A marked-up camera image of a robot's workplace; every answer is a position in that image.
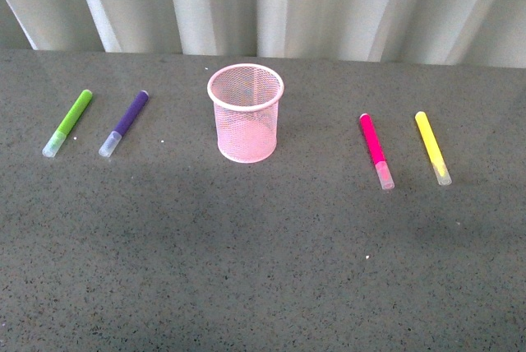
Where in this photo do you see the pink highlighter pen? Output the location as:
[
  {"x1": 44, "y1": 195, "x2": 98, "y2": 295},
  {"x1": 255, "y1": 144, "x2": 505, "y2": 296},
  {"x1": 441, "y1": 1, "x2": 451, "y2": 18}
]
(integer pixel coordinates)
[{"x1": 359, "y1": 113, "x2": 395, "y2": 191}]

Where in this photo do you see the purple highlighter pen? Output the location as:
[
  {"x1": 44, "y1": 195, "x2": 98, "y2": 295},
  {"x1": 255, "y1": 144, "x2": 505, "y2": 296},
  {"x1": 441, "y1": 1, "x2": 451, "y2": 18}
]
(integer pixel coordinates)
[{"x1": 99, "y1": 90, "x2": 150, "y2": 158}]

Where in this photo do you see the pink mesh pen cup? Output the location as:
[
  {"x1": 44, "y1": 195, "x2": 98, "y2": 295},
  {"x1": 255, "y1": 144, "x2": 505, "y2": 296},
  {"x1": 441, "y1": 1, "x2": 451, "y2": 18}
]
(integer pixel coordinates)
[{"x1": 207, "y1": 63, "x2": 284, "y2": 164}]

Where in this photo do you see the yellow highlighter pen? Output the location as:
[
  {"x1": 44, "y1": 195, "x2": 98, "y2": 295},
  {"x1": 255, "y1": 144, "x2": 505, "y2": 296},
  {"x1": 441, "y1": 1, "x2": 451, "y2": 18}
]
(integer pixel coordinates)
[{"x1": 414, "y1": 111, "x2": 452, "y2": 186}]

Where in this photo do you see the green highlighter pen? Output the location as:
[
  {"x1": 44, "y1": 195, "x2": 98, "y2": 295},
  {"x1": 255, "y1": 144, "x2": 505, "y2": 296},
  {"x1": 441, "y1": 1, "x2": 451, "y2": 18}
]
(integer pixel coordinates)
[{"x1": 42, "y1": 90, "x2": 93, "y2": 158}]

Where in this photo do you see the white pleated curtain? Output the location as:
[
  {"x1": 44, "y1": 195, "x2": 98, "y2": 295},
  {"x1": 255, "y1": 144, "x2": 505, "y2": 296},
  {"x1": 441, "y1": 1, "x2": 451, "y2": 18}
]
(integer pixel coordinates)
[{"x1": 1, "y1": 0, "x2": 525, "y2": 67}]

